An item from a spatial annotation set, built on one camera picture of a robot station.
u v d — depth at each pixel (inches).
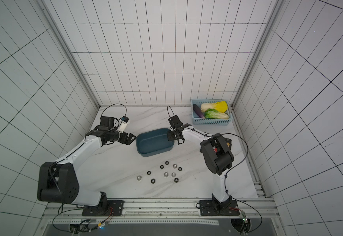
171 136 34.5
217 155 20.1
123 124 31.3
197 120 40.7
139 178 32.7
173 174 32.8
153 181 32.0
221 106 43.4
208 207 28.6
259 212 25.3
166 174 32.8
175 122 30.4
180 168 33.8
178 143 32.6
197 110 44.4
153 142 37.5
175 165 34.4
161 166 34.4
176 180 32.0
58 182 16.7
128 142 31.2
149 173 33.4
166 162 34.9
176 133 28.2
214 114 40.8
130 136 31.3
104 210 26.3
